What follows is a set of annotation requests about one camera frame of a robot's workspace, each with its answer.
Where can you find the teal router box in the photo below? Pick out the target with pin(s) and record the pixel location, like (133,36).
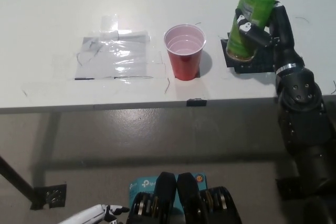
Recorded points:
(143,186)

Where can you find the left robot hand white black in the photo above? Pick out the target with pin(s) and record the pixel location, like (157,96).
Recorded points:
(92,212)

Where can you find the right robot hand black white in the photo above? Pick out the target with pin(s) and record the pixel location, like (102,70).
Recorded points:
(284,37)

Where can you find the clear tape strip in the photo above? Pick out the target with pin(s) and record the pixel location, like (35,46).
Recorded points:
(109,24)

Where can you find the red plastic cup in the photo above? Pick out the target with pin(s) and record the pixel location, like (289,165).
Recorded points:
(186,56)

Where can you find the black table leg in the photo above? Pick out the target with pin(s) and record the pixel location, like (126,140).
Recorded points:
(15,175)

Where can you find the black tape square patch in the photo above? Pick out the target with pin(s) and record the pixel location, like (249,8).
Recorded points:
(262,62)

